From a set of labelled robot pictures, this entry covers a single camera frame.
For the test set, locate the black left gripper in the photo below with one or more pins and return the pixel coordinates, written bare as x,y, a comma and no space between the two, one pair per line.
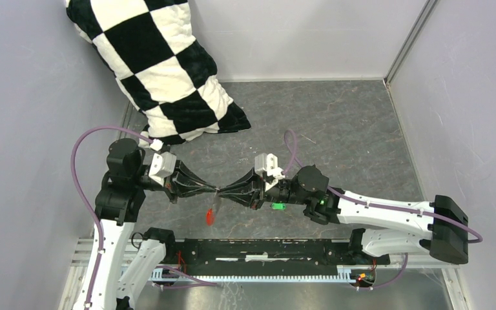
181,179

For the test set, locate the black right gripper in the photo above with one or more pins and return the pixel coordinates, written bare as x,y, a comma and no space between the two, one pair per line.
252,200

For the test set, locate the small green object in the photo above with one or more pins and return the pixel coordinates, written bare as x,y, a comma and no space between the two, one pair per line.
278,206

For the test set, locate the metal key holder red handle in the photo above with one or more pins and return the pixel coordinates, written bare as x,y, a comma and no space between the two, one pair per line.
211,214

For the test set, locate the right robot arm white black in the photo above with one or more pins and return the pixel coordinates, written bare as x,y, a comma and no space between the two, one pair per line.
438,228

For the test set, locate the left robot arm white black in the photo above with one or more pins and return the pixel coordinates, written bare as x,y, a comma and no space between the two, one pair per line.
117,206

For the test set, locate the black white checkered pillow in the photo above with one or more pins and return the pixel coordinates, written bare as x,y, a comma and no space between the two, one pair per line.
160,66

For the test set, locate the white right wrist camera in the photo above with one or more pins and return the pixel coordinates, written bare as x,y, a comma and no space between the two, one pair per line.
267,168

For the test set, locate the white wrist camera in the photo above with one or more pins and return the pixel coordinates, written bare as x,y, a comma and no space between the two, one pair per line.
162,166
267,168

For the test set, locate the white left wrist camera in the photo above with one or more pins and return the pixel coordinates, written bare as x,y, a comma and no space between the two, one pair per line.
162,166

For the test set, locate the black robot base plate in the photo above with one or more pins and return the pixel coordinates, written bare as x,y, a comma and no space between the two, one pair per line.
267,257

